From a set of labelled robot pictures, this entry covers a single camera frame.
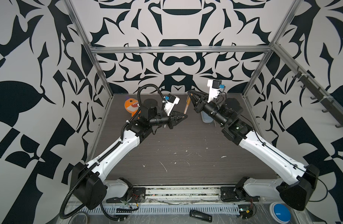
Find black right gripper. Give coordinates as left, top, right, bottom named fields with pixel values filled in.
left=188, top=93, right=227, bottom=129

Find brown pen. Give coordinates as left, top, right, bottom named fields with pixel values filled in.
left=184, top=101, right=190, bottom=114

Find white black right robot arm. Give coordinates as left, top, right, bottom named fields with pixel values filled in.
left=188, top=91, right=320, bottom=211

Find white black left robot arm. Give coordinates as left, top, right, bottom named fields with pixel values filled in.
left=59, top=84, right=187, bottom=219

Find light blue pencil case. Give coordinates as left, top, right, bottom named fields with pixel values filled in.
left=201, top=111, right=213, bottom=124

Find orange shark plush toy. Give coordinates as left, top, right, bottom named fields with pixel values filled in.
left=124, top=98, right=139, bottom=117

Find black remote device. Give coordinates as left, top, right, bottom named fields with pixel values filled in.
left=189, top=210, right=212, bottom=223

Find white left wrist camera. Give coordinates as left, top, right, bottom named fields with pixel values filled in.
left=162, top=94, right=180, bottom=116

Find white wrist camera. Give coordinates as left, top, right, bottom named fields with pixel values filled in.
left=162, top=94, right=180, bottom=116
left=207, top=79, right=225, bottom=103

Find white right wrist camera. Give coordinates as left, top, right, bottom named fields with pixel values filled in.
left=207, top=79, right=225, bottom=103

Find grey slotted cable duct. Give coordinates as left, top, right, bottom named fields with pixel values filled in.
left=76, top=203, right=239, bottom=216

